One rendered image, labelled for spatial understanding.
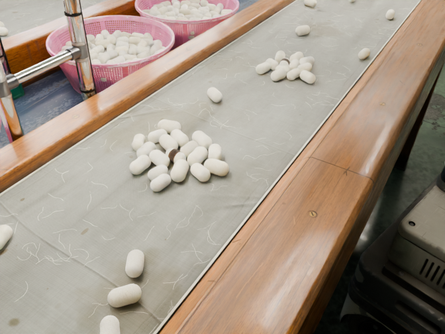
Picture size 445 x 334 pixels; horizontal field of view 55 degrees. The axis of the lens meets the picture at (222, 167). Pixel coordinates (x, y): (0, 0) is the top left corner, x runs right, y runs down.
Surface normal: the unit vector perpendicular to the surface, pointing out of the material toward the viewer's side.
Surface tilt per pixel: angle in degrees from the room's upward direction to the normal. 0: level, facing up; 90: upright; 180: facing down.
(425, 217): 0
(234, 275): 0
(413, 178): 0
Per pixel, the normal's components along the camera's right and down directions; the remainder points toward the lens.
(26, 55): 0.85, 0.34
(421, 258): -0.72, 0.42
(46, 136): 0.03, -0.78
